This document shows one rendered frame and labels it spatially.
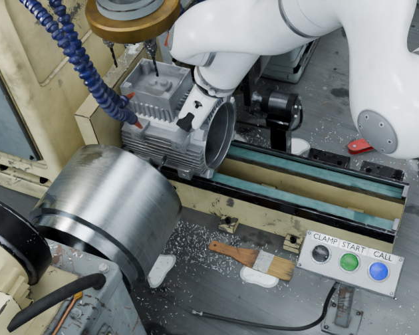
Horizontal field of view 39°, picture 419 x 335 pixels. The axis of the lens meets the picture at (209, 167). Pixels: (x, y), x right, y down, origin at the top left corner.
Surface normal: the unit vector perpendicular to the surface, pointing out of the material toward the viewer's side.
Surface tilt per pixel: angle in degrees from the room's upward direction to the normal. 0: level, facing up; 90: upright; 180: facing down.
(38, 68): 90
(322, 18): 111
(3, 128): 90
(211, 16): 36
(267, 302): 0
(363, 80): 61
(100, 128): 90
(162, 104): 90
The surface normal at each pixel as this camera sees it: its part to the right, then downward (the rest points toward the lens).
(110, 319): 0.91, 0.24
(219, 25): -0.37, -0.11
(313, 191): -0.40, 0.72
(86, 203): 0.04, -0.59
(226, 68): -0.11, 0.87
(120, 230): 0.59, -0.26
